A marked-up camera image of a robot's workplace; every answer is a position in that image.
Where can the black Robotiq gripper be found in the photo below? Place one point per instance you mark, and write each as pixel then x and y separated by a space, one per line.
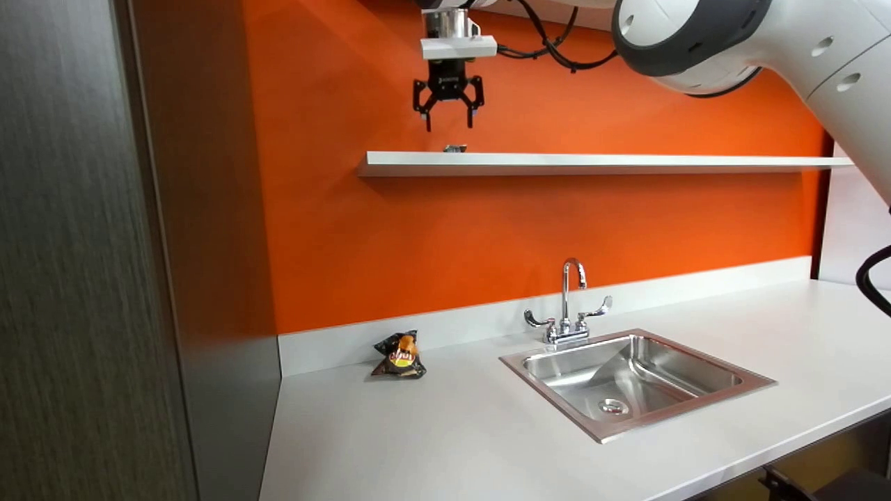
pixel 450 77

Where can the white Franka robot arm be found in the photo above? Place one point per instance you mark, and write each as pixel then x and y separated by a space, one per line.
pixel 837 74

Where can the white wrist mounting plate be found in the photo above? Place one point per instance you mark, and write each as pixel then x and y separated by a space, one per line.
pixel 459 47

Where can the white counter backsplash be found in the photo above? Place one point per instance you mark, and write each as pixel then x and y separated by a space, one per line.
pixel 484 320

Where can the black snack bag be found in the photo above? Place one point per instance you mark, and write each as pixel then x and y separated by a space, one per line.
pixel 403 358

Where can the stainless steel sink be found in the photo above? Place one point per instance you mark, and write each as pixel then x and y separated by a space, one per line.
pixel 642 380

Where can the dark wood cabinet panel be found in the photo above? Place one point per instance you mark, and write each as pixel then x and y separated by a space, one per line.
pixel 112 259

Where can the white wall shelf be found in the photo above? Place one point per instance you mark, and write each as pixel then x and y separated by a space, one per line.
pixel 602 163

